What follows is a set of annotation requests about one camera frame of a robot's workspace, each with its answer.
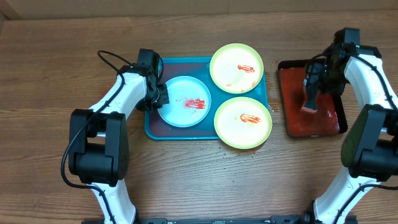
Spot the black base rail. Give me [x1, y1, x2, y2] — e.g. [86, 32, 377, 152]
[134, 215, 313, 224]

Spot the black tray with red liquid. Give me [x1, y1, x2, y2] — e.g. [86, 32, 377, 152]
[277, 60, 348, 138]

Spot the green plate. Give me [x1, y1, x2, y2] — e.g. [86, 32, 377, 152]
[210, 43, 264, 94]
[214, 96, 272, 149]

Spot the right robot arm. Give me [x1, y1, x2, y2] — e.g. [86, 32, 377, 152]
[302, 27, 397, 224]

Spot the red and black sponge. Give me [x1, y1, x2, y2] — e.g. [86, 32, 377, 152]
[301, 86, 318, 113]

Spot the teal plastic tray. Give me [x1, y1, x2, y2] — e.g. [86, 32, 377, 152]
[144, 56, 269, 141]

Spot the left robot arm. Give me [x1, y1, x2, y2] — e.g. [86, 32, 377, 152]
[60, 49, 169, 223]

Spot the light blue plate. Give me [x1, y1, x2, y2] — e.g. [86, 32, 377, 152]
[158, 76, 211, 128]

